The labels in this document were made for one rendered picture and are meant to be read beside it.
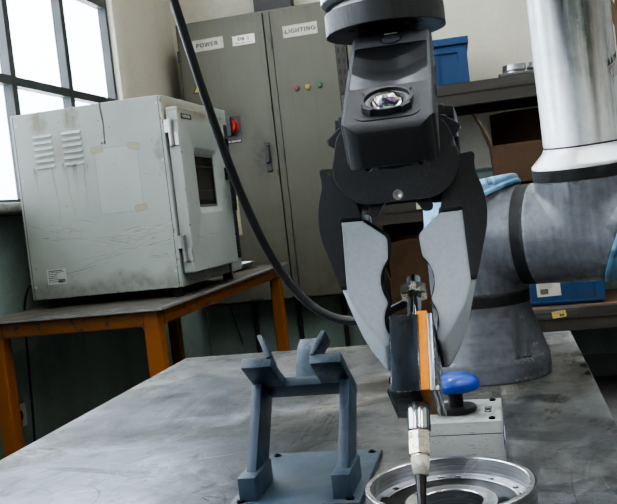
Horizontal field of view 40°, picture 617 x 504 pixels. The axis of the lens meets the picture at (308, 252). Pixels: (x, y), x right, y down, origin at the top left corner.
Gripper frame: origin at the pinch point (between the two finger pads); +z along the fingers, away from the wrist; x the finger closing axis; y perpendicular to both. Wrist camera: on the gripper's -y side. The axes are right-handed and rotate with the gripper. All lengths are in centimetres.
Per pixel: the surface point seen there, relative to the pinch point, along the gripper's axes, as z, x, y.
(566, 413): 13.3, -10.1, 32.8
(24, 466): 13.2, 41.6, 23.9
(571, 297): 46, -37, 347
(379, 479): 9.3, 3.7, 4.6
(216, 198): -15, 89, 237
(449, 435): 9.7, -0.3, 15.2
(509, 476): 10.0, -4.6, 6.3
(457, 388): 6.5, -1.2, 16.7
